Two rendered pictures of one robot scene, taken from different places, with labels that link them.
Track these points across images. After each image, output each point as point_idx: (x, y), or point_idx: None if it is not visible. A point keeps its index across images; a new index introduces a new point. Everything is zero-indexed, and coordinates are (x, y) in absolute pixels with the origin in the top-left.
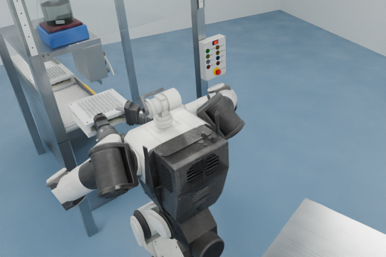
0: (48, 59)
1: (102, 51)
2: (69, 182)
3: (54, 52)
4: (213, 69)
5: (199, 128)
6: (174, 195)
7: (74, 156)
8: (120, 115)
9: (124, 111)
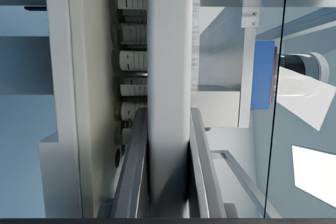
0: (245, 21)
1: (221, 126)
2: None
3: (252, 36)
4: None
5: None
6: None
7: (14, 36)
8: (146, 140)
9: (220, 197)
